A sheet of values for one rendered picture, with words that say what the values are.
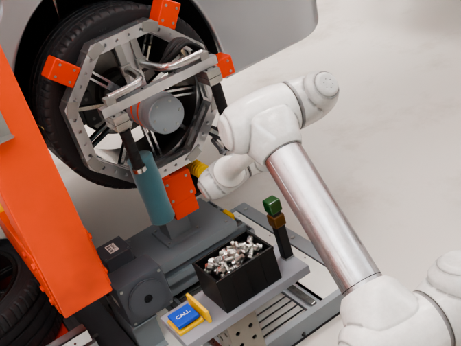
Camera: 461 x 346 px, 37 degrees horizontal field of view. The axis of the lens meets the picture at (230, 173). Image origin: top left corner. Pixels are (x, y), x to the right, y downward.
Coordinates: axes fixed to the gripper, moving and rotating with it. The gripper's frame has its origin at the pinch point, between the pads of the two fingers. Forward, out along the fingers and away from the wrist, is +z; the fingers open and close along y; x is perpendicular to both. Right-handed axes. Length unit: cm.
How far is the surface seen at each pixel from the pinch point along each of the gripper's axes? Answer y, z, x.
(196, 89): 11.8, 4.5, 9.7
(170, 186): -24.0, -5.1, 10.3
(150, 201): -29.3, -15.7, 21.9
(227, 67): 23.2, -4.2, 6.5
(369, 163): 12, 18, -102
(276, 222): -16, -65, 10
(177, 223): -39.7, 10.9, -9.2
